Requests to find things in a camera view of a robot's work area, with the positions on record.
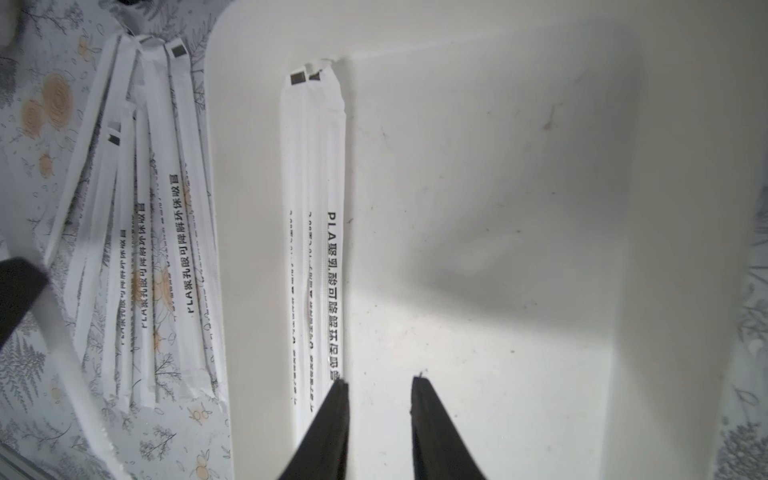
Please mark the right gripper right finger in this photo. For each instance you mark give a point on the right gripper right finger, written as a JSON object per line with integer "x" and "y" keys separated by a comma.
{"x": 438, "y": 450}

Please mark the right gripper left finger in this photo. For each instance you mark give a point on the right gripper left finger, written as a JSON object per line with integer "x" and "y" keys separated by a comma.
{"x": 322, "y": 453}

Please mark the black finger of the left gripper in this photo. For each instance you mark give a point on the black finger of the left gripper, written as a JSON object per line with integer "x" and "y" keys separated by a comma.
{"x": 22, "y": 282}

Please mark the white storage tray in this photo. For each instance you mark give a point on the white storage tray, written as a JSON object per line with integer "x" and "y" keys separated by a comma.
{"x": 548, "y": 207}

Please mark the pile wrapped straw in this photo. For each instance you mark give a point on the pile wrapped straw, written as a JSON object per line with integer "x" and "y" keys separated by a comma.
{"x": 187, "y": 216}
{"x": 90, "y": 177}

